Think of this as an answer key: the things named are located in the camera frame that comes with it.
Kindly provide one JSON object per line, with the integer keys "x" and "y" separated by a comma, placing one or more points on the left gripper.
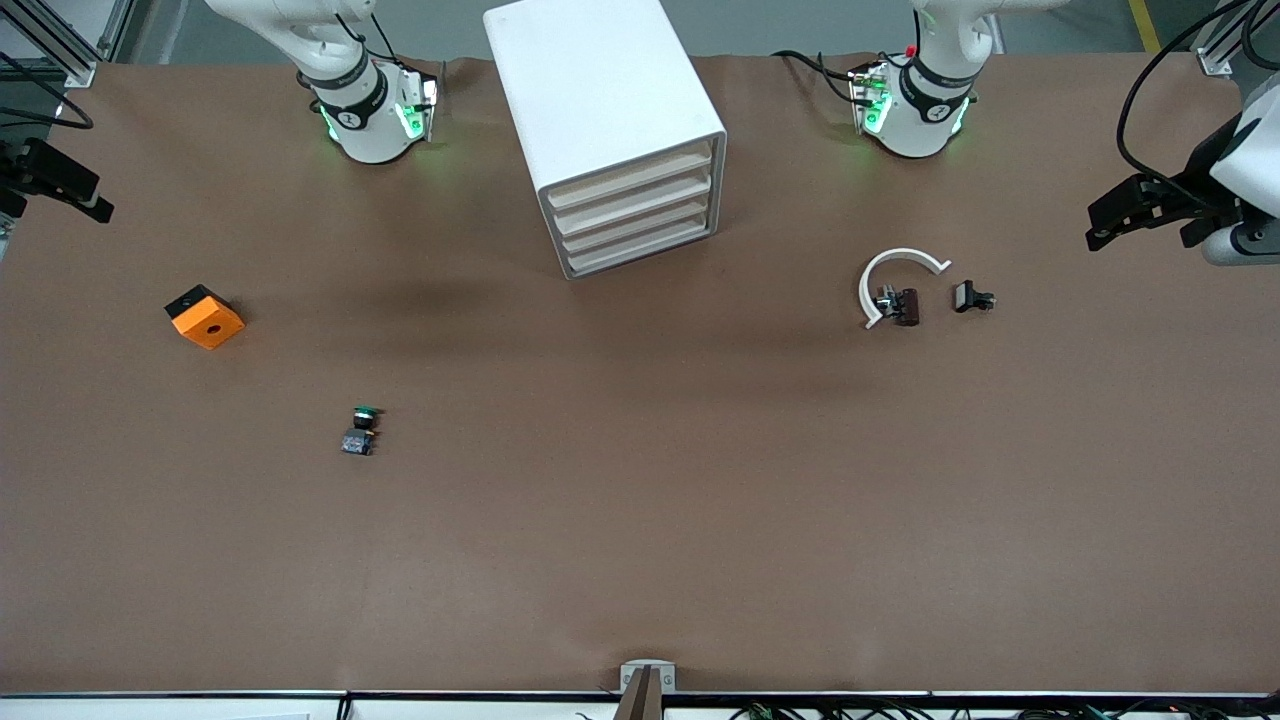
{"x": 1192, "y": 186}

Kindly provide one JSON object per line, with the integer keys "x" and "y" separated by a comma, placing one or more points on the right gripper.
{"x": 28, "y": 167}

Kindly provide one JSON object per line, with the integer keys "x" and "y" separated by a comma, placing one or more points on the green push button switch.
{"x": 360, "y": 438}

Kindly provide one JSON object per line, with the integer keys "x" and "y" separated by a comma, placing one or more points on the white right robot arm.
{"x": 365, "y": 120}

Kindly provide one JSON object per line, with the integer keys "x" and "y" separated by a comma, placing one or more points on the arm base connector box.
{"x": 418, "y": 100}
{"x": 868, "y": 98}

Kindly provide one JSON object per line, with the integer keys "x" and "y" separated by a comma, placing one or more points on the orange and black button box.
{"x": 208, "y": 322}

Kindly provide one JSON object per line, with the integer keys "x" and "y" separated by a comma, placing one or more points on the white drawer cabinet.
{"x": 590, "y": 80}

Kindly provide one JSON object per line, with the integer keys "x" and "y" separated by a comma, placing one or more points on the small black clip part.
{"x": 966, "y": 296}

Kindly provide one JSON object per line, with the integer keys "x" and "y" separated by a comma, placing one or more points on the brown component with metal clip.
{"x": 907, "y": 307}

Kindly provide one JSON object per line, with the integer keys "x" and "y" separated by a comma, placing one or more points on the white curved plastic part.
{"x": 878, "y": 268}

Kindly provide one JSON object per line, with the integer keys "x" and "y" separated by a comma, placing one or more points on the aluminium frame profile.
{"x": 70, "y": 45}
{"x": 1215, "y": 45}

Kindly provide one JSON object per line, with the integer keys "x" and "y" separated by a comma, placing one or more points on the grey mounting bracket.
{"x": 648, "y": 668}

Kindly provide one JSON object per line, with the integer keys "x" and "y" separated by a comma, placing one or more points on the brown camera post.
{"x": 642, "y": 700}

